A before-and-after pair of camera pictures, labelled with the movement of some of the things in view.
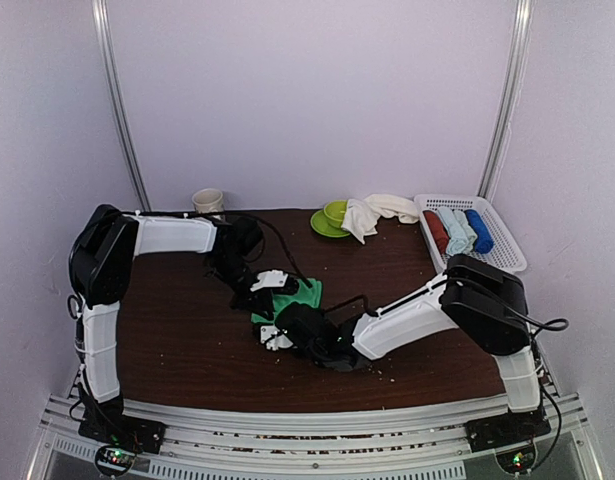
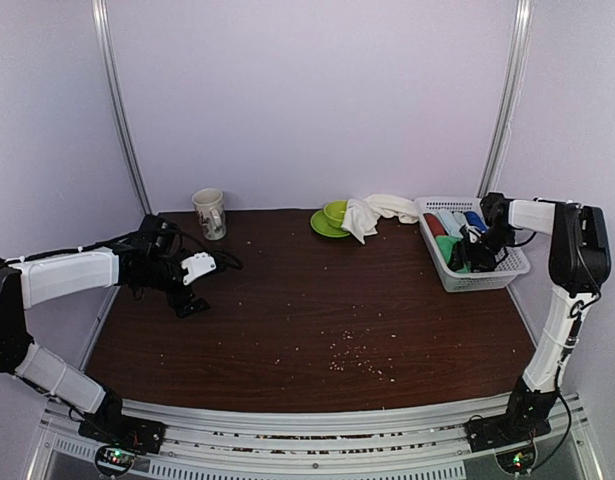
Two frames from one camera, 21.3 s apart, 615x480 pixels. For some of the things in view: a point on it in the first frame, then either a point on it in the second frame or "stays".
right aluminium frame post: x=512 y=87 stays
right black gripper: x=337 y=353 to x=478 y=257
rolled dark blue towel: x=484 y=242 stays
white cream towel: x=363 y=213 stays
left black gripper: x=253 y=303 to x=182 y=310
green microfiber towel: x=305 y=294 to x=447 y=245
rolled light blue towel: x=462 y=236 stays
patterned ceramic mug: x=208 y=200 stays
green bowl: x=334 y=212 stays
